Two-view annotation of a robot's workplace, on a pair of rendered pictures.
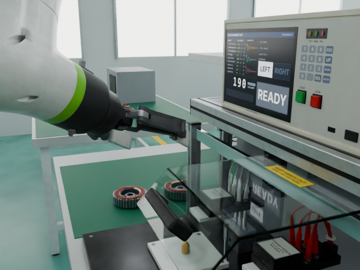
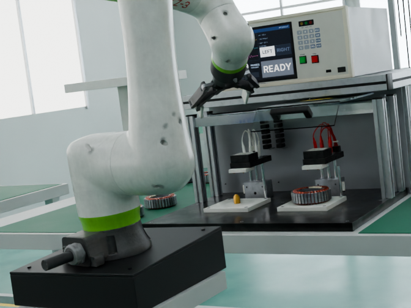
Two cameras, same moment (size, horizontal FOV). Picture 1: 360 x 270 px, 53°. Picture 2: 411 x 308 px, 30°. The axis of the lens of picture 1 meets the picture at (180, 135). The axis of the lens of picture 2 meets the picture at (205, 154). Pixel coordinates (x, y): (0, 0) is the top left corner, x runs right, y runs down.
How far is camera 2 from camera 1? 1.73 m
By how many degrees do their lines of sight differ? 37
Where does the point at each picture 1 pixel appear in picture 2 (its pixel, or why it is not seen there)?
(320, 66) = (312, 40)
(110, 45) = not seen: outside the picture
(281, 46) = (279, 34)
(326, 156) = (334, 81)
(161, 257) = (226, 207)
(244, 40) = not seen: hidden behind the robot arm
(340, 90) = (329, 49)
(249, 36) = not seen: hidden behind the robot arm
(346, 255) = (339, 161)
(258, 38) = (256, 33)
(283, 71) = (284, 49)
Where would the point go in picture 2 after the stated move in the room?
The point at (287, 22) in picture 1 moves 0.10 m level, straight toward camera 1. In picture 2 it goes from (282, 20) to (298, 16)
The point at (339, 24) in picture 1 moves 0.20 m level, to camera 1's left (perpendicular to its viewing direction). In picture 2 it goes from (320, 16) to (270, 20)
